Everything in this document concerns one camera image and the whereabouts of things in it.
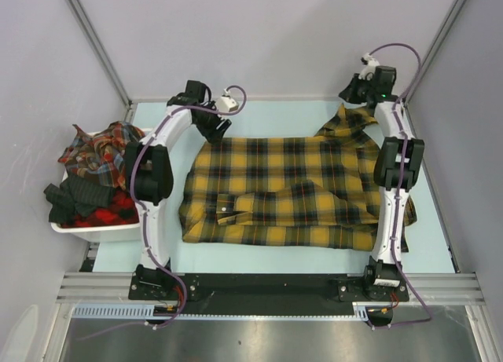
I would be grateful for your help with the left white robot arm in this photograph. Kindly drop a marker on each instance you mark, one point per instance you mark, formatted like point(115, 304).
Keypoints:
point(150, 179)

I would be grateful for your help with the red black plaid shirt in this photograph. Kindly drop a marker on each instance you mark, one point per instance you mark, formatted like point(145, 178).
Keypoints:
point(120, 211)

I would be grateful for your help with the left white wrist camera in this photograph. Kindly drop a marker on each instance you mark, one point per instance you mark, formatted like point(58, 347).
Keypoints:
point(226, 103)

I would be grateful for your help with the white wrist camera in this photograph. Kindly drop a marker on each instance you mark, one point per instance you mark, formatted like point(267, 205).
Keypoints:
point(370, 63)
point(226, 103)

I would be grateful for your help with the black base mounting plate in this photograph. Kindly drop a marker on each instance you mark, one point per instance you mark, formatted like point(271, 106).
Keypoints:
point(283, 295)

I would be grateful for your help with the right aluminium frame post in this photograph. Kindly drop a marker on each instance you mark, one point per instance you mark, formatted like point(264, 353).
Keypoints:
point(440, 37)

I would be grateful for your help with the red blue plaid shirt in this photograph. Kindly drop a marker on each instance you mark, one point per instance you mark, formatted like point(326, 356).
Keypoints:
point(98, 157)

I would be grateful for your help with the aluminium front rail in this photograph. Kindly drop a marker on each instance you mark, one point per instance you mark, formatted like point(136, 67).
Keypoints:
point(113, 287)

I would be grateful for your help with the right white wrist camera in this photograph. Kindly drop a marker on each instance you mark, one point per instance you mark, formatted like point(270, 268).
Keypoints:
point(370, 63)

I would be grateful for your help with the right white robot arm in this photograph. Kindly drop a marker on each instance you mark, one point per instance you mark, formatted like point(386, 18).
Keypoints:
point(396, 171)

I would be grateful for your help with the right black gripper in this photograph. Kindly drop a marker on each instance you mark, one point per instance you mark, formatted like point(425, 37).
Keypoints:
point(348, 93)

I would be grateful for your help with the left aluminium frame post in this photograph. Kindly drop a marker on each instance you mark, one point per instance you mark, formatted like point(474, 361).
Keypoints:
point(89, 31)

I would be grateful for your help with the aluminium frame post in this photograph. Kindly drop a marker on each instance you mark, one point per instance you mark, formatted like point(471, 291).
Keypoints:
point(89, 31)
point(440, 37)

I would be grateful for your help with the yellow plaid shirt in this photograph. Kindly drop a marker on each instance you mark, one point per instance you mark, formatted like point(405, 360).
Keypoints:
point(287, 192)

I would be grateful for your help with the white laundry basket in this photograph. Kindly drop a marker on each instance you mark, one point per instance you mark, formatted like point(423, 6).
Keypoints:
point(101, 234)

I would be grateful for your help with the dark striped shirt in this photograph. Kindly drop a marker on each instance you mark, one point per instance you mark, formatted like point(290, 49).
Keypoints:
point(76, 196)

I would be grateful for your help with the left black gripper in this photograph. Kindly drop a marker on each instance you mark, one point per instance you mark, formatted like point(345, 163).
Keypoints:
point(214, 135)

